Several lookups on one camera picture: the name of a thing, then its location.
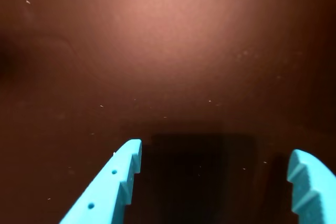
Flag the cyan gripper finger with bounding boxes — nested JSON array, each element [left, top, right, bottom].
[[286, 149, 336, 224], [59, 138, 143, 224]]

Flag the black table mat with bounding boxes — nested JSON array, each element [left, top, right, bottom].
[[0, 0, 336, 224]]

